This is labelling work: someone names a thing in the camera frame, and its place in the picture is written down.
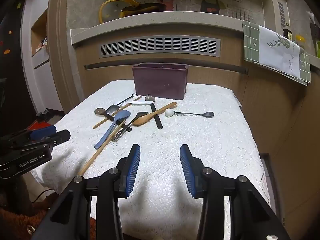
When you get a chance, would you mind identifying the long wooden chopstick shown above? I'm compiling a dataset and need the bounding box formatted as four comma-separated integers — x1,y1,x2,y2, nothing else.
78,120,125,176

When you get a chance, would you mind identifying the blue plastic spoon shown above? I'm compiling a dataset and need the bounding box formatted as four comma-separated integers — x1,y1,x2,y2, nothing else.
94,110,131,150

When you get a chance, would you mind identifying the light wooden spoon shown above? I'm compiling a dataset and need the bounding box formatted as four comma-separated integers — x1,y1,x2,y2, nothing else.
132,102,177,126

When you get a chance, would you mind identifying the dark metal spoon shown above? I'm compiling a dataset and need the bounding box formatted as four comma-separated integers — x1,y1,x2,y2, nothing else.
111,112,148,141

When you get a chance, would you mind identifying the white ball-handle metal spoon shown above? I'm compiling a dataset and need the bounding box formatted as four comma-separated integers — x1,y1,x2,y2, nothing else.
165,108,215,118

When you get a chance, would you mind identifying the white plastic spoon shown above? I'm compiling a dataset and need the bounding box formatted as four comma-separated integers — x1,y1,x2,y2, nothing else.
126,101,154,105

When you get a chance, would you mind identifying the white textured table cloth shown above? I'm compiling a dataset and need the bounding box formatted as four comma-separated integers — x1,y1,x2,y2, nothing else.
32,80,270,239

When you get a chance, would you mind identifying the dark purple utensil bin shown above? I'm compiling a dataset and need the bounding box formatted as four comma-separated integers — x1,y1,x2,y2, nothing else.
132,62,189,100

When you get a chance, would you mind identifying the beige stone countertop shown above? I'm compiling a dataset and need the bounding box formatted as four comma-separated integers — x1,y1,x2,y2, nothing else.
69,10,320,69

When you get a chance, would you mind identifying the grey ventilation grille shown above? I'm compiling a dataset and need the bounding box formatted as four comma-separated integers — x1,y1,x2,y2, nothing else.
98,35,221,59

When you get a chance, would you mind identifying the green white deer towel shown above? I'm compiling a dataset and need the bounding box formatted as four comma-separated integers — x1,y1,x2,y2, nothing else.
242,21,311,86

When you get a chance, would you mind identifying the small grey spoon black handle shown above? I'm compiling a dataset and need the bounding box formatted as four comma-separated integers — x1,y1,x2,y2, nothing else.
93,108,132,132

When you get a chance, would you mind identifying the steel spoon wire loop handle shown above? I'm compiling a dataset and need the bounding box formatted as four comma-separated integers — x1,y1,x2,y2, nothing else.
106,93,137,115

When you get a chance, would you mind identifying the black pan yellow handle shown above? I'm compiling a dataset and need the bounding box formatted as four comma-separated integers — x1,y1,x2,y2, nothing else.
119,0,167,18

